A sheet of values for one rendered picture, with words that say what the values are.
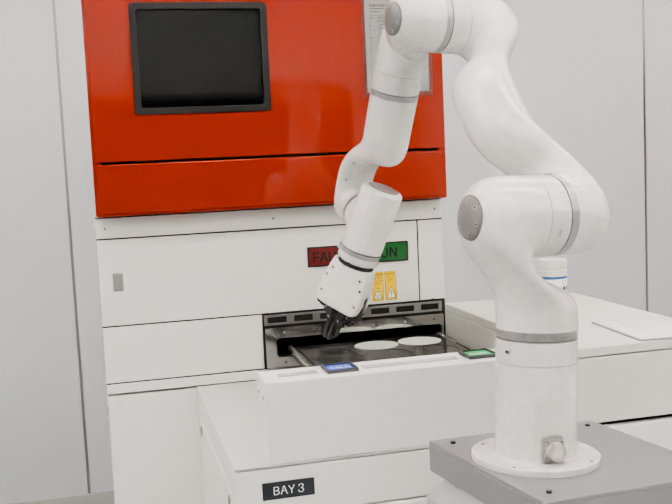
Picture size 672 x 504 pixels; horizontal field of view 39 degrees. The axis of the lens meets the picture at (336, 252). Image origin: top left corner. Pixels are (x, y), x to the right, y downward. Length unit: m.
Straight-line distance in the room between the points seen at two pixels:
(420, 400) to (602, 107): 2.70
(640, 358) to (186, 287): 1.00
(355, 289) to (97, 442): 2.08
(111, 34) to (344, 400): 0.96
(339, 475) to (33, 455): 2.27
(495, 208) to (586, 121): 2.85
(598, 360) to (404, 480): 0.42
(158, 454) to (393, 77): 1.04
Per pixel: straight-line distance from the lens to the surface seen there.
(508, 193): 1.34
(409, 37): 1.56
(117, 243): 2.16
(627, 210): 4.26
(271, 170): 2.14
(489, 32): 1.60
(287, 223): 2.20
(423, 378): 1.67
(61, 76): 3.66
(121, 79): 2.12
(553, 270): 2.34
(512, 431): 1.42
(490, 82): 1.49
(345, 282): 1.89
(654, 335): 1.89
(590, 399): 1.81
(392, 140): 1.77
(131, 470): 2.26
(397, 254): 2.27
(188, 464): 2.27
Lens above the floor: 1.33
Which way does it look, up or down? 6 degrees down
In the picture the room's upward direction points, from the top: 3 degrees counter-clockwise
